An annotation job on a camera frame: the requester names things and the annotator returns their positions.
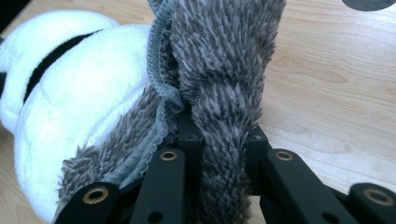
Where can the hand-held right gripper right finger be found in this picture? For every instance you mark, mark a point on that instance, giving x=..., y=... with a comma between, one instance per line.
x=257, y=140

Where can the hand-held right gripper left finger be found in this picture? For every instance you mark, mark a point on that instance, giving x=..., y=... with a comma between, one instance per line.
x=190, y=137

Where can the grey fuzzy scarf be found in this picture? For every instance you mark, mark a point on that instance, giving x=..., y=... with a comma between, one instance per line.
x=221, y=77

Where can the black and white panda plush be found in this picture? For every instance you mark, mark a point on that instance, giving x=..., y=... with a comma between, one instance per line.
x=77, y=109

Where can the dark round table grommet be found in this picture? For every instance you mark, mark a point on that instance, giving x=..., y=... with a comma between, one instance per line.
x=369, y=3

